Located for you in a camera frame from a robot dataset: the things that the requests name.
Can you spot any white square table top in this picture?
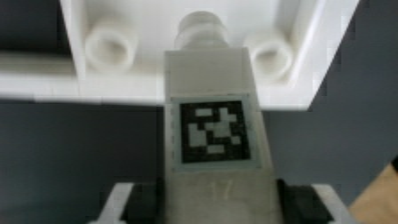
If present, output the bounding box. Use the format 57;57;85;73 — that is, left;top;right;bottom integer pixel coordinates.
0;0;361;111

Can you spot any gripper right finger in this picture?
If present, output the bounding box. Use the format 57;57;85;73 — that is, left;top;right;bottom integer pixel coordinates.
277;179;361;224

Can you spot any white leg beside table top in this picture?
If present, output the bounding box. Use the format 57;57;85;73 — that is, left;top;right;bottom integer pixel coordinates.
163;11;282;224

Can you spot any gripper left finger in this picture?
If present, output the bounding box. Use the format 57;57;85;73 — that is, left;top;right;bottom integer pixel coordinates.
87;182;162;224

